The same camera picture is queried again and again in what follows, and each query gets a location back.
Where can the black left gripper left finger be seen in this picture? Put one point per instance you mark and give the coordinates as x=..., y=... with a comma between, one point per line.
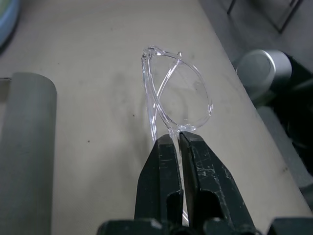
x=159, y=181

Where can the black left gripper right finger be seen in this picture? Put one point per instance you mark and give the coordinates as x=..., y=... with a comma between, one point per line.
x=215, y=183

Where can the clear plastic glasses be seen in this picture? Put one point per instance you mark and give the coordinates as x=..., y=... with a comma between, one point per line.
x=156, y=98

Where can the grey glasses case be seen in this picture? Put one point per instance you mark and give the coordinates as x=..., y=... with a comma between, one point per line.
x=25, y=156

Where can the light blue plate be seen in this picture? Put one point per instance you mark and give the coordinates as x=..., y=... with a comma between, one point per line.
x=6, y=20

